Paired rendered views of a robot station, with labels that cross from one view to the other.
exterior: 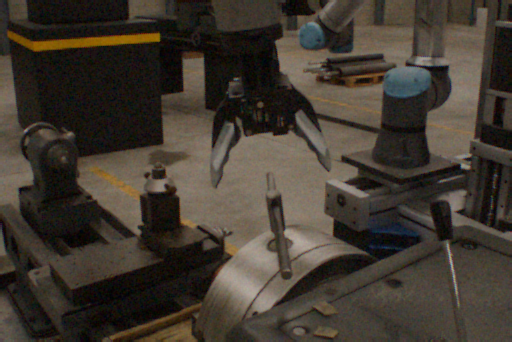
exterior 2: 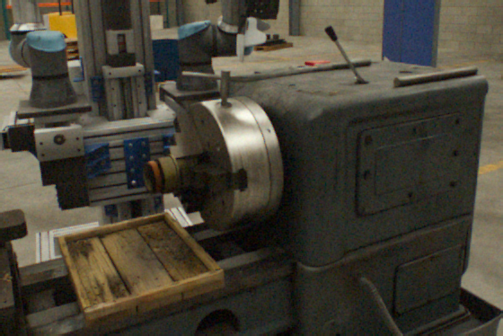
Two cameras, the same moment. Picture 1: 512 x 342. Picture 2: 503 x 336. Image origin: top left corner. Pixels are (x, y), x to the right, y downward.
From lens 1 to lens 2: 1.19 m
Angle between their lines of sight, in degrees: 74
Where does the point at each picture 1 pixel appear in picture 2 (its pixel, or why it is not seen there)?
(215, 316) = (246, 151)
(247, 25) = not seen: outside the picture
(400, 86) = (56, 42)
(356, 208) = (79, 137)
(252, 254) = (225, 113)
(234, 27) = not seen: outside the picture
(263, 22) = not seen: outside the picture
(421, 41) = (29, 11)
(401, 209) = (85, 133)
